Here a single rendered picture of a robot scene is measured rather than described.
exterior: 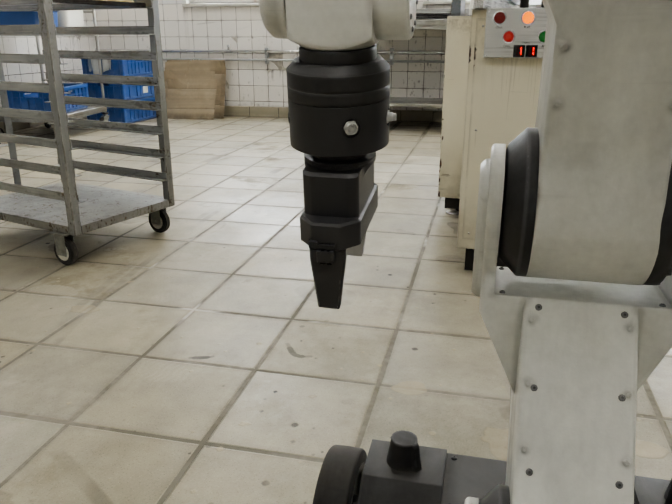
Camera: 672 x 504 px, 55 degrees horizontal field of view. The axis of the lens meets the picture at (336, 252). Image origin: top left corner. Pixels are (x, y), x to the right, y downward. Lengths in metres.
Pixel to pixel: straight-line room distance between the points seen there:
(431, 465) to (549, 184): 0.48
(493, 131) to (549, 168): 1.53
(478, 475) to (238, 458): 0.52
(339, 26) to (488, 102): 1.59
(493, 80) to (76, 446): 1.52
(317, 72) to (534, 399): 0.35
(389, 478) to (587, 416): 0.34
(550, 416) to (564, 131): 0.26
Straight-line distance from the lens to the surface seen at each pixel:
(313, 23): 0.53
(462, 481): 0.94
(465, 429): 1.39
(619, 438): 0.65
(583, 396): 0.64
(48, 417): 1.52
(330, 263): 0.56
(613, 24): 0.56
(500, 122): 2.10
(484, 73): 2.09
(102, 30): 2.75
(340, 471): 0.93
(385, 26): 0.53
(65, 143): 2.29
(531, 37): 2.05
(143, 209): 2.54
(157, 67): 2.56
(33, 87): 2.40
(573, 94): 0.56
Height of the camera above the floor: 0.76
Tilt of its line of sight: 19 degrees down
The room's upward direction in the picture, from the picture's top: straight up
